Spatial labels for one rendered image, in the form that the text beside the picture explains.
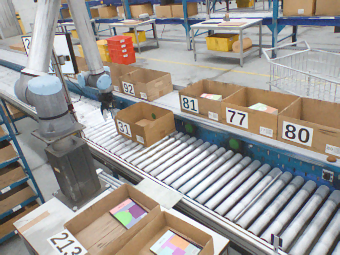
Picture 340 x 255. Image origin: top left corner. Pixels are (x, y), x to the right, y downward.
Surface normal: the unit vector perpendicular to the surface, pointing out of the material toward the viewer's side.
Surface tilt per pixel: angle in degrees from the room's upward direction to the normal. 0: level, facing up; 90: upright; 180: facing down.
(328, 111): 90
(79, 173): 90
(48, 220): 0
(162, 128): 91
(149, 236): 88
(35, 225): 0
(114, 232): 1
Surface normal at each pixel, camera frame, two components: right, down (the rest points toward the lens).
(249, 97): -0.70, 0.42
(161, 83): 0.69, 0.26
